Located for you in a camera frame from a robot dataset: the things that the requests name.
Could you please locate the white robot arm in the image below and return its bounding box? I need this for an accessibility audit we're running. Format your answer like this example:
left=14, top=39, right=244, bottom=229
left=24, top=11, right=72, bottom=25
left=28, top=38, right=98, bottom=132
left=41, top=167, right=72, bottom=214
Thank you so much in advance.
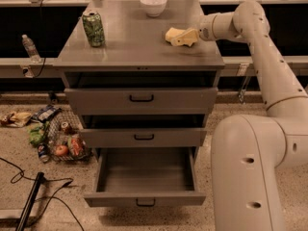
left=197, top=0, right=308, bottom=231

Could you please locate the blue snack bag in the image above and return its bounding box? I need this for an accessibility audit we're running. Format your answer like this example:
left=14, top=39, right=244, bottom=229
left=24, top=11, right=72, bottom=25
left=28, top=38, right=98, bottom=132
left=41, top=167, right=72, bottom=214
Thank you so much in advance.
left=32, top=105, right=61, bottom=123

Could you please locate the black hanging cable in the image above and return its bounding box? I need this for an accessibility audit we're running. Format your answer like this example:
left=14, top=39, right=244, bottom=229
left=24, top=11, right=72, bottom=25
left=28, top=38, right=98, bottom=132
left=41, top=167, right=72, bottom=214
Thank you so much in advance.
left=34, top=0, right=53, bottom=79

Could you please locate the clear plastic water bottle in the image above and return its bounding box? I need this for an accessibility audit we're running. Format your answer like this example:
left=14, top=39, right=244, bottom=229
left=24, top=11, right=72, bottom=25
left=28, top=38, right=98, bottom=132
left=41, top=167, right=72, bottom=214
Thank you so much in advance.
left=22, top=35, right=41, bottom=64

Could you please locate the brown snack bag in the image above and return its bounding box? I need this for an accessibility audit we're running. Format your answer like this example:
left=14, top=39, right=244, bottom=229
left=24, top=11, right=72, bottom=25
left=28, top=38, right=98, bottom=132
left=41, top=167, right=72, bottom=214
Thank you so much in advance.
left=0, top=112, right=32, bottom=128

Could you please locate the grey top drawer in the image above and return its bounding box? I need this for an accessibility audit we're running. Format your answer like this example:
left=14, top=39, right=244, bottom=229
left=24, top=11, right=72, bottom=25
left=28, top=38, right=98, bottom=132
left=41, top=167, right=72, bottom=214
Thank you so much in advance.
left=64, top=71, right=218, bottom=116

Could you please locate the red apple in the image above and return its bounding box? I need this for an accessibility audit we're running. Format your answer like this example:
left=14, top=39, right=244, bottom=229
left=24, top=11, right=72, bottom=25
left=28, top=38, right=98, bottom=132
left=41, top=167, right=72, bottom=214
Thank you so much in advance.
left=55, top=145, right=68, bottom=156

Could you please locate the green soda can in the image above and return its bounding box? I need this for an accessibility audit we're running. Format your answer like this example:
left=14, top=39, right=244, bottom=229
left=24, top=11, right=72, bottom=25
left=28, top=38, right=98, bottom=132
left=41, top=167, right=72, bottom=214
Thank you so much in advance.
left=82, top=10, right=105, bottom=47

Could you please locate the blue soda can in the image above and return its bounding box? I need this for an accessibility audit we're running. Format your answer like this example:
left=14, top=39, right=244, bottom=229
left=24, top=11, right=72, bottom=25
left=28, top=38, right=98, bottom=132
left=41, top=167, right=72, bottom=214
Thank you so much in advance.
left=38, top=143, right=50, bottom=163

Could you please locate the black metal bar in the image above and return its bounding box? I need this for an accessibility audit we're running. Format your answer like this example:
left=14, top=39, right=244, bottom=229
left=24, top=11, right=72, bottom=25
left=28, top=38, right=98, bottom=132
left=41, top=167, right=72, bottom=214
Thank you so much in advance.
left=15, top=172, right=44, bottom=231

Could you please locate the grey drawer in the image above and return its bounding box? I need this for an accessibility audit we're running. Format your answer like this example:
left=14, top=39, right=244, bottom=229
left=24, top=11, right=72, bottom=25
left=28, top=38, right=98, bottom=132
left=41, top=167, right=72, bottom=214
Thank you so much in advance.
left=81, top=115, right=206, bottom=148
left=64, top=71, right=218, bottom=116
left=84, top=147, right=205, bottom=207

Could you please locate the grey drawer cabinet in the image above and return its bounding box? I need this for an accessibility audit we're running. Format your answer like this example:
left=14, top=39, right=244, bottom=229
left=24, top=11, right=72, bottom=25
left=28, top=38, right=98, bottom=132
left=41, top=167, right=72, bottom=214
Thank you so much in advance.
left=53, top=0, right=225, bottom=156

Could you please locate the small red can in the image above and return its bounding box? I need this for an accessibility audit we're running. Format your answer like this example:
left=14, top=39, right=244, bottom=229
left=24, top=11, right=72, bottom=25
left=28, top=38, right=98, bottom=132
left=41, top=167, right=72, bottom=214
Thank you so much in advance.
left=61, top=121, right=71, bottom=135

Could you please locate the black floor cable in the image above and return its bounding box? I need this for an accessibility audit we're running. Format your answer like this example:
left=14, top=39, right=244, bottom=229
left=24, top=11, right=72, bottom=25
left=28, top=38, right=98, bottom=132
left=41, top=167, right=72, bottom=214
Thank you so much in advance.
left=0, top=157, right=85, bottom=231

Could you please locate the green chip bag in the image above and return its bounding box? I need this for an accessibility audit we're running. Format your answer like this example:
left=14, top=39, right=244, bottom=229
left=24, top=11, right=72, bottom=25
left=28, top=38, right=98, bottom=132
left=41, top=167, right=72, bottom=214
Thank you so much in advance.
left=29, top=122, right=49, bottom=147

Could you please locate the yellow sponge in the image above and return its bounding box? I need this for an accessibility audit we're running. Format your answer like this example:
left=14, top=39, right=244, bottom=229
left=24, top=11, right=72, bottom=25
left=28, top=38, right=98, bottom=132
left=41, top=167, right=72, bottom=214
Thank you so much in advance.
left=165, top=27, right=184, bottom=42

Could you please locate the orange snack bag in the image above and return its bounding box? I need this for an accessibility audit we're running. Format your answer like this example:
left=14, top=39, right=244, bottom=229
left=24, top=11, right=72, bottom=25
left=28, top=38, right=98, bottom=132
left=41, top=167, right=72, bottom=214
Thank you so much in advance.
left=68, top=137, right=84, bottom=157

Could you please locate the wire basket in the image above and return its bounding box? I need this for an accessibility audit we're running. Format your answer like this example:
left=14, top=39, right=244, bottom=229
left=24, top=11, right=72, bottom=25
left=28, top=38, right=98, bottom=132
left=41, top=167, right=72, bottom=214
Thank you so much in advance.
left=47, top=110, right=90, bottom=162

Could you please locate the grey bottom drawer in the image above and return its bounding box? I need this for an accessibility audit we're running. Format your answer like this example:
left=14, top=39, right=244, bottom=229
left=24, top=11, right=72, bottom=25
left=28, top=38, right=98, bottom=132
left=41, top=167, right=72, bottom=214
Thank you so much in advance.
left=84, top=147, right=205, bottom=207

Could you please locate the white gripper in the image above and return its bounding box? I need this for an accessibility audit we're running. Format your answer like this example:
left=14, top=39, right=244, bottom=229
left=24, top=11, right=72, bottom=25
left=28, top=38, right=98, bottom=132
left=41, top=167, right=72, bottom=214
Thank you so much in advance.
left=170, top=15, right=216, bottom=47

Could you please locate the white bowl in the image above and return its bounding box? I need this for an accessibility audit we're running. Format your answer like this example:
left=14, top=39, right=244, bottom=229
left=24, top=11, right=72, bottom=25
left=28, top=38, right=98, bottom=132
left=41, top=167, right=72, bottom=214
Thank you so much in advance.
left=140, top=0, right=167, bottom=17

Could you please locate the grey middle drawer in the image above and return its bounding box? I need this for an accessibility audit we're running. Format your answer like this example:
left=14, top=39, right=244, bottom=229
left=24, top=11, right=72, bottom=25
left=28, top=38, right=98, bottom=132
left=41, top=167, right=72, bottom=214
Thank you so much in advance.
left=81, top=115, right=206, bottom=148

